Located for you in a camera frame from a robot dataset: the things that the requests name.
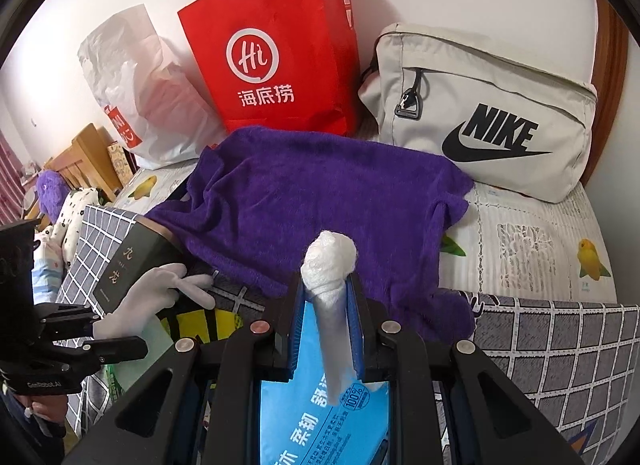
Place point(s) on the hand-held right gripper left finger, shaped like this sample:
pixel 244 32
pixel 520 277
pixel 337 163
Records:
pixel 296 332

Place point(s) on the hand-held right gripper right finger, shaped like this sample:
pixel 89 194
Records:
pixel 358 332

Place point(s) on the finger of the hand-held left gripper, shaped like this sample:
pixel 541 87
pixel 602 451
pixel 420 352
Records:
pixel 110 347

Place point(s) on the white tissue sheet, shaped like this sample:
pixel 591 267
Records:
pixel 327 285

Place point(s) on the yellow black striped sock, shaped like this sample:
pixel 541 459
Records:
pixel 200 322

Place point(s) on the black tin box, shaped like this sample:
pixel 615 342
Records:
pixel 135 255

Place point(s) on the person's left hand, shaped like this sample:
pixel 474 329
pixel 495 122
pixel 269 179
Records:
pixel 42 417

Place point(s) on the striped pale blue cloth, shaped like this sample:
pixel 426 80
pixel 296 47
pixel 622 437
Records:
pixel 45 265

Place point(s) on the white glove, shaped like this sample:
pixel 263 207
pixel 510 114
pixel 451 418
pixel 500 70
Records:
pixel 145 300

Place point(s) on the blue tissue pack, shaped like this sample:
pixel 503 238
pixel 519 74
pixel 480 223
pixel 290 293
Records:
pixel 310 420

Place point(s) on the white polka dot cloth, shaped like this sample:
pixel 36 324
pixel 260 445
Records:
pixel 75 210

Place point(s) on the purple plush toy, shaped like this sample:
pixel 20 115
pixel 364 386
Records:
pixel 50 190

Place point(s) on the pink striped curtain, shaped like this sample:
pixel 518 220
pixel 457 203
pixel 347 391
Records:
pixel 7 165

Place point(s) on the person's dark clothing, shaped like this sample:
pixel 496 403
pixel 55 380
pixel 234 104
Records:
pixel 20 447

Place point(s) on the purple fuzzy towel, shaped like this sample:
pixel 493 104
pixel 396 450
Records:
pixel 300 185

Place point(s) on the patterned brown box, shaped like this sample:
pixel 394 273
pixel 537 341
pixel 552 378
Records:
pixel 119 162

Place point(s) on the wooden headboard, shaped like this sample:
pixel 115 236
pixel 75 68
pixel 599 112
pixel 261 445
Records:
pixel 87 145

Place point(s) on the grey checked blanket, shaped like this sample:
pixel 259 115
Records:
pixel 550 345

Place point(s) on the white plastic bag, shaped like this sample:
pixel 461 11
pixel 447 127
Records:
pixel 150 95

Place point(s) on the beige bag with black logo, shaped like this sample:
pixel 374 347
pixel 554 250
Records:
pixel 450 95

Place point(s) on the red paper bag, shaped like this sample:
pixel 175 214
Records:
pixel 280 35

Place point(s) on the brown wooden bed board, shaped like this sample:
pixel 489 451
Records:
pixel 612 70

